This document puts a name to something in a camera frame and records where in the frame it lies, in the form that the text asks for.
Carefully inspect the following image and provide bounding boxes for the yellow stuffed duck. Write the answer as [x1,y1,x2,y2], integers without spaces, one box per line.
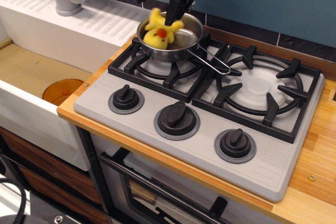
[143,8,184,50]

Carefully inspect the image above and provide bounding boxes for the stainless steel pan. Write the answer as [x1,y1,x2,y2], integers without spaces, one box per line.
[136,12,231,76]

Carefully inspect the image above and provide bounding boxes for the black left stove knob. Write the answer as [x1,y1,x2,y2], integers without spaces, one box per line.
[108,84,144,115]

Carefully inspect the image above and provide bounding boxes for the black stove knob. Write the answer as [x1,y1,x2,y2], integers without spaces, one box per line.
[108,84,144,115]
[214,129,257,164]
[154,101,201,141]

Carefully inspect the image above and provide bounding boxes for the black middle stove knob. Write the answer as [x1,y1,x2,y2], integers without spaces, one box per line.
[154,101,201,141]

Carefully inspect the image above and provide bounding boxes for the grey toy stove top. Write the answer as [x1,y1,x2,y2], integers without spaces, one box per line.
[73,23,325,202]

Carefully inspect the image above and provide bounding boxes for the black right stove knob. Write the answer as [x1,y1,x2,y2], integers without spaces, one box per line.
[214,129,257,164]

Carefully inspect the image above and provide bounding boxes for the white toy sink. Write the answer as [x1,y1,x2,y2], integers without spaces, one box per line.
[1,0,149,171]

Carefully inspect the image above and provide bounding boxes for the orange plastic plate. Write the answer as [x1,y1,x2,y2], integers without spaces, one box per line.
[42,79,83,106]

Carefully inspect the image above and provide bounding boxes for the black right burner grate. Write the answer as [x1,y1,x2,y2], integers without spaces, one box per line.
[192,45,325,144]

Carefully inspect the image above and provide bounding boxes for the wooden drawer fronts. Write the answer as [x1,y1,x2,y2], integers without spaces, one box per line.
[1,128,111,223]

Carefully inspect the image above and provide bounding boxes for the oven door with handle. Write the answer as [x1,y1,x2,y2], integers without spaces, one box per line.
[99,148,267,223]

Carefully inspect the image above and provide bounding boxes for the black braided cable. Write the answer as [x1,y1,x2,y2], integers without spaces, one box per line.
[0,178,28,224]

